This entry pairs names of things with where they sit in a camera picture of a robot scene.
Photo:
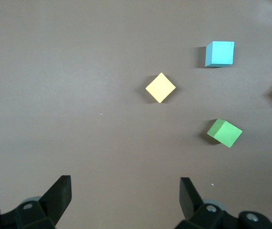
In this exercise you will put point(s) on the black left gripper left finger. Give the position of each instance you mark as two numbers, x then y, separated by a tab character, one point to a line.
57	200

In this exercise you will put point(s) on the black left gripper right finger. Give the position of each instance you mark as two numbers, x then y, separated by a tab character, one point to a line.
190	200

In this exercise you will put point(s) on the light blue foam cube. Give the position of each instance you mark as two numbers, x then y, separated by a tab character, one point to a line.
221	53

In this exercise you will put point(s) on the yellow foam cube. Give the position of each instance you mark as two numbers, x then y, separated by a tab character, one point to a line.
160	87

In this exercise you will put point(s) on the green foam cube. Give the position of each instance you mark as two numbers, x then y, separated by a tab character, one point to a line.
226	134

